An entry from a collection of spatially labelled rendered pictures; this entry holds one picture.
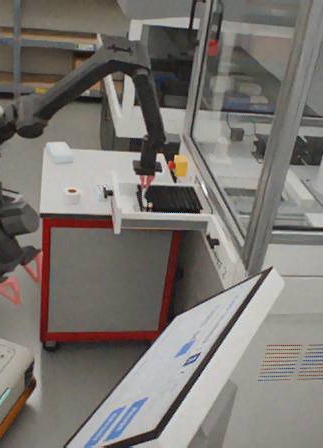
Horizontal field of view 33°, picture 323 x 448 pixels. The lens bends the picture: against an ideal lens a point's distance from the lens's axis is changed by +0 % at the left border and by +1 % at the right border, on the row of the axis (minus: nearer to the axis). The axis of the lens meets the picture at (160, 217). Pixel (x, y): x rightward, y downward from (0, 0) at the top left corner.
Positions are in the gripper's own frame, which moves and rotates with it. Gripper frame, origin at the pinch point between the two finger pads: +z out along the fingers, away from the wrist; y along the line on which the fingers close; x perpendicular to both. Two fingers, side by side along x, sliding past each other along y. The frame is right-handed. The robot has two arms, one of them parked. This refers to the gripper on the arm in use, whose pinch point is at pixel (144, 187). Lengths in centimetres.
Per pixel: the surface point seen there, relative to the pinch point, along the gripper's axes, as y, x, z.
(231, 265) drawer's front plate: -23.1, 42.0, 1.8
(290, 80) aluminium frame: -24, 46, -57
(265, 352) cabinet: -38, 50, 29
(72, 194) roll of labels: 24.9, -19.6, 16.0
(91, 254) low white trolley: 15.7, -12.9, 40.0
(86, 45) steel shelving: 16, -363, 51
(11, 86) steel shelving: 84, -354, 95
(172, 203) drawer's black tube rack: -10.8, 1.9, 4.8
